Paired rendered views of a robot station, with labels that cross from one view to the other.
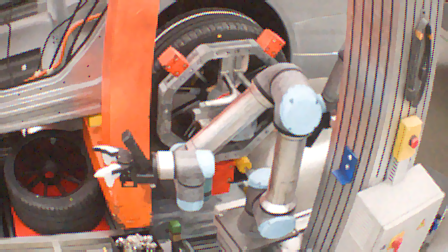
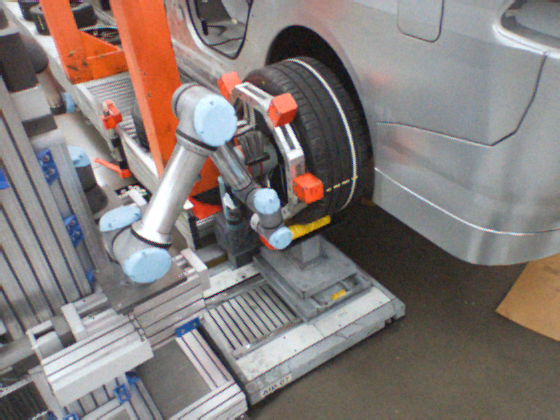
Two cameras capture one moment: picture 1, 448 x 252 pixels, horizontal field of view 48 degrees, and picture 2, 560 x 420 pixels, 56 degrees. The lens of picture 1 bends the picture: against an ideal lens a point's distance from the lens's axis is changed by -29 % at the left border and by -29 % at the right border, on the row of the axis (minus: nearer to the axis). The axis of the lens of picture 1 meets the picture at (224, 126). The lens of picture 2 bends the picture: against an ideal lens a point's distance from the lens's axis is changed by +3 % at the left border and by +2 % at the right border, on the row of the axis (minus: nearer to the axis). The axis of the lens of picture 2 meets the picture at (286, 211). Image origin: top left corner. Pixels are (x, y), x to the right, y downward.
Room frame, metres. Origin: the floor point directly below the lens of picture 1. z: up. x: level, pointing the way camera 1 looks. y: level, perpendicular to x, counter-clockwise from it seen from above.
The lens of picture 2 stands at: (2.26, -1.84, 1.87)
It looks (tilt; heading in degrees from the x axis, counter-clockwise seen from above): 35 degrees down; 87
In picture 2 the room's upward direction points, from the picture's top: 6 degrees counter-clockwise
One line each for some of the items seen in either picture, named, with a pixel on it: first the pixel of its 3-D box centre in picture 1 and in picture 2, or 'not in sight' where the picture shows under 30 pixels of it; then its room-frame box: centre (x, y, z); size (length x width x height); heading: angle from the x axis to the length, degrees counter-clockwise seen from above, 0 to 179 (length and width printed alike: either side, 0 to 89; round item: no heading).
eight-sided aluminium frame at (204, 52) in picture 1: (224, 102); (262, 155); (2.29, 0.01, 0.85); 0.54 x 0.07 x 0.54; 116
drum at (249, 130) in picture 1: (231, 112); (247, 161); (2.23, -0.02, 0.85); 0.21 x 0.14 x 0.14; 26
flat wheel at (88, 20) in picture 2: not in sight; (64, 16); (0.31, 4.64, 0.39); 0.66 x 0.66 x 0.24
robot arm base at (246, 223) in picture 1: (260, 215); (83, 194); (1.62, -0.15, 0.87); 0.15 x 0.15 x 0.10
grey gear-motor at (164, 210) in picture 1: (152, 211); (257, 231); (2.22, 0.30, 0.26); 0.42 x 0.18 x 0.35; 26
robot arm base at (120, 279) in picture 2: not in sight; (134, 261); (1.86, -0.58, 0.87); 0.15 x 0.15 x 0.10
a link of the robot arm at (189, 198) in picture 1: (189, 188); not in sight; (1.44, 0.08, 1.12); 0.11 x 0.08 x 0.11; 14
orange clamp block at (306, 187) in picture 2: not in sight; (307, 188); (2.43, -0.27, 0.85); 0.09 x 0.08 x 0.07; 116
